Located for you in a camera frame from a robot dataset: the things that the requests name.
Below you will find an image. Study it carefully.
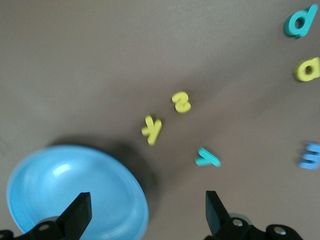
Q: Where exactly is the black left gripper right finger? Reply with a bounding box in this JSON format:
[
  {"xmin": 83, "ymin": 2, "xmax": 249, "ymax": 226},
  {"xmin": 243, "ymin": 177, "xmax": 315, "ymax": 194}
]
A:
[{"xmin": 204, "ymin": 190, "xmax": 266, "ymax": 240}]

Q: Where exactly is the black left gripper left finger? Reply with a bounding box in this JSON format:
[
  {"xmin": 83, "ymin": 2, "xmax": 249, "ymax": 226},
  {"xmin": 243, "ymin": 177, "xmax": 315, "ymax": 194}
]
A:
[{"xmin": 24, "ymin": 191, "xmax": 93, "ymax": 240}]

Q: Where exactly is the teal foam letter y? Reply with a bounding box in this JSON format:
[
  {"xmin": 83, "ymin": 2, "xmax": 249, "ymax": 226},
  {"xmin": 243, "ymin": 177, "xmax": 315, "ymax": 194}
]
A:
[{"xmin": 195, "ymin": 147, "xmax": 221, "ymax": 168}]

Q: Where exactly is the yellow foam letter k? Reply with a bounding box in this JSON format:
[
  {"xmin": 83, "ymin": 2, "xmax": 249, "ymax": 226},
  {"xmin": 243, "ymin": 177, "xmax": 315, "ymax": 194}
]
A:
[{"xmin": 141, "ymin": 114, "xmax": 163, "ymax": 146}]

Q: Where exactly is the yellow foam letter s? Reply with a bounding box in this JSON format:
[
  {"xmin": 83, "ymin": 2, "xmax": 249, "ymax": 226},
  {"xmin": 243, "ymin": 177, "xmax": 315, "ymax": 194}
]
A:
[{"xmin": 171, "ymin": 91, "xmax": 192, "ymax": 113}]

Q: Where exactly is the blue plate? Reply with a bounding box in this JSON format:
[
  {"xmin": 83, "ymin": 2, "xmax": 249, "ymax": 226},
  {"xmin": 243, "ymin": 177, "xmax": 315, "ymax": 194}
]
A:
[{"xmin": 6, "ymin": 144, "xmax": 150, "ymax": 240}]

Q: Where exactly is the blue foam letter E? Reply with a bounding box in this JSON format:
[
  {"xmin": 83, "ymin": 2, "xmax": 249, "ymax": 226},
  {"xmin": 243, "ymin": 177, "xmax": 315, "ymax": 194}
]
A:
[{"xmin": 298, "ymin": 142, "xmax": 320, "ymax": 170}]

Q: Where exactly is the yellow foam letter a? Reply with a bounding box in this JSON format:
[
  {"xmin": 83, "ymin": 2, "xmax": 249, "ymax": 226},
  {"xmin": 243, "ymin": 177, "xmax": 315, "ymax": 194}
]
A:
[{"xmin": 294, "ymin": 57, "xmax": 320, "ymax": 82}]

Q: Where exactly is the teal foam letter p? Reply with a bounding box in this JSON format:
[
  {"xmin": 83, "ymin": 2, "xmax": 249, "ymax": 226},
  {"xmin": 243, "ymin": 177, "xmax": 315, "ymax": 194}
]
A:
[{"xmin": 283, "ymin": 3, "xmax": 319, "ymax": 39}]

